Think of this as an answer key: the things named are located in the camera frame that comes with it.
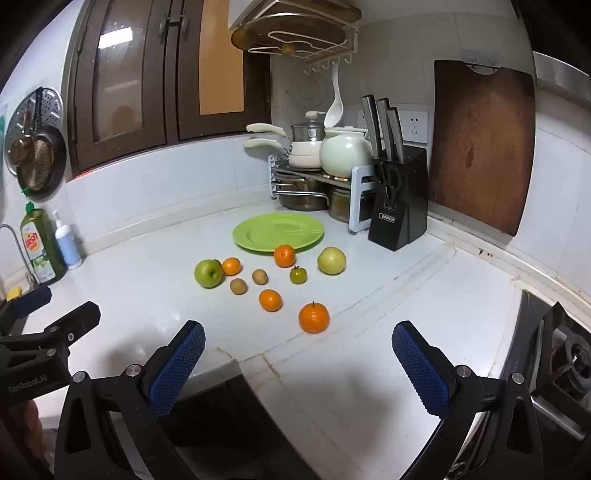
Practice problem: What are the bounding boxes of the grey pot rack shelf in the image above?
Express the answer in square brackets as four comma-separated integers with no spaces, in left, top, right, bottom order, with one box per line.
[269,154,384,232]

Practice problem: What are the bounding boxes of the cutting board wall hook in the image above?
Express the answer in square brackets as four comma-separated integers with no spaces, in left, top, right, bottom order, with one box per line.
[464,58,502,75]

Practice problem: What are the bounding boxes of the brown framed window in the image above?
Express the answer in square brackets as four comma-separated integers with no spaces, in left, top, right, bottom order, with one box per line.
[65,0,273,178]

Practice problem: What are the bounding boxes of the brown wooden cutting board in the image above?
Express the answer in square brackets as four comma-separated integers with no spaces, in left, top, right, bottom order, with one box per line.
[427,60,536,237]

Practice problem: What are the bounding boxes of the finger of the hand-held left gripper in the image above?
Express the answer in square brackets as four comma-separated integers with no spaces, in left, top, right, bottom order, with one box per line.
[0,286,52,334]
[0,301,101,366]

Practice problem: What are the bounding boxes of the steel pot with glass lid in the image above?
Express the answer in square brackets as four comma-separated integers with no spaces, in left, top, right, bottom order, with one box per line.
[291,111,326,144]

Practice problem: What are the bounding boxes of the steel handled knife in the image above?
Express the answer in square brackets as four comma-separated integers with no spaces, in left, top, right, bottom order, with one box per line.
[360,95,384,160]
[376,98,397,162]
[387,107,407,164]

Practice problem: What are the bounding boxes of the copper mesh strainer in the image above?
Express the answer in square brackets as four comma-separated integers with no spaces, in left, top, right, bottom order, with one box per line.
[9,136,54,190]

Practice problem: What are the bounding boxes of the white wire wall rack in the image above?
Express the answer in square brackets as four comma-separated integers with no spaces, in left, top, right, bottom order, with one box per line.
[231,0,363,75]

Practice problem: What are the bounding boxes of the steel pot with long handle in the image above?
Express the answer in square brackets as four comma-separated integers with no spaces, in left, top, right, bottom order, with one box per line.
[276,178,329,212]

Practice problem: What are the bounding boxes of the black knife block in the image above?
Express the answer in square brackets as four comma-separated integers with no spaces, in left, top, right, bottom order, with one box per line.
[368,147,429,252]

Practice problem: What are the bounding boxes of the gas stove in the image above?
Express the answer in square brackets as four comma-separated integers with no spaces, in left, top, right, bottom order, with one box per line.
[503,291,591,444]

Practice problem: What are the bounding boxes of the white pump bottle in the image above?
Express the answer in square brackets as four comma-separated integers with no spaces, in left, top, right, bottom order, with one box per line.
[52,210,83,271]

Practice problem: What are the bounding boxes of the black frying pan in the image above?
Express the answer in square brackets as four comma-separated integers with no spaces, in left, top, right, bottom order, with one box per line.
[16,88,68,201]

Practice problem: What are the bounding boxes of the steel faucet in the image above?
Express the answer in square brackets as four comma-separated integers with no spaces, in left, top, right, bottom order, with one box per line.
[0,224,38,291]

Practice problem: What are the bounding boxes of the cream pan with handle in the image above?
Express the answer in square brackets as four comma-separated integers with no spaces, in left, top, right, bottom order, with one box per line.
[243,137,324,169]
[246,123,324,158]

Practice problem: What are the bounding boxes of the black kitchen scissors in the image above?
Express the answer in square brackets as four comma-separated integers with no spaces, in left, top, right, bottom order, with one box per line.
[373,159,403,208]

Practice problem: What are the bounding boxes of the orange with stem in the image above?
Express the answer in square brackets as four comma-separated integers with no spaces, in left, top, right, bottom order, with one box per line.
[298,301,331,334]

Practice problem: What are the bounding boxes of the green apple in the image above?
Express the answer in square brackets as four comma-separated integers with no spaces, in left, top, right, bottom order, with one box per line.
[194,259,223,289]

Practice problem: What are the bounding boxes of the wire trivet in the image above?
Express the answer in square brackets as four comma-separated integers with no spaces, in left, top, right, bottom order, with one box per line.
[288,74,331,112]

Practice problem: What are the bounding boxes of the person's left hand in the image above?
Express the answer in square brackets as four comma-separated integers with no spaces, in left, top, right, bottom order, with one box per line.
[2,399,44,467]

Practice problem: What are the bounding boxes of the white wall socket panel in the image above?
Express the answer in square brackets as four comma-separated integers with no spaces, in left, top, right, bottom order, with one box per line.
[358,108,430,144]

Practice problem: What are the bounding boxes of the white ladle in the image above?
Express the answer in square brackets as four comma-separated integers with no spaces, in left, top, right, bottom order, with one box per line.
[323,65,345,128]

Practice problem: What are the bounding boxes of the green plate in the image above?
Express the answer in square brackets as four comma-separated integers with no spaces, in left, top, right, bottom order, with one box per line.
[232,212,325,254]

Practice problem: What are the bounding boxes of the yellow-green apple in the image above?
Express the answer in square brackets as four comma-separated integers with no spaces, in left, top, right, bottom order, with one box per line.
[317,247,347,276]

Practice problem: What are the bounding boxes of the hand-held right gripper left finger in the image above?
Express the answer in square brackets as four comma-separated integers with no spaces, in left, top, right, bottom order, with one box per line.
[54,320,206,480]

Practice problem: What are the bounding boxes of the white ceramic pot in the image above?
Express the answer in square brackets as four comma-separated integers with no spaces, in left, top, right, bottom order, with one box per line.
[318,127,374,178]

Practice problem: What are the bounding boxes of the green dish soap bottle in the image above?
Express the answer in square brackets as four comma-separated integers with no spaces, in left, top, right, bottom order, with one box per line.
[19,200,68,285]

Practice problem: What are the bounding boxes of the range hood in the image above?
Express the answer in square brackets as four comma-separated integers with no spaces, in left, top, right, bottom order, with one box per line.
[512,0,591,93]

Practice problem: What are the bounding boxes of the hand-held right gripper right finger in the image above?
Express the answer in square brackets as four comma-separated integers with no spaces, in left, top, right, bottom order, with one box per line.
[392,320,546,480]

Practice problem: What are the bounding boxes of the metal steamer plate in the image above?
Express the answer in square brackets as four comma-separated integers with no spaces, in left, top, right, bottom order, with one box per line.
[4,88,63,176]

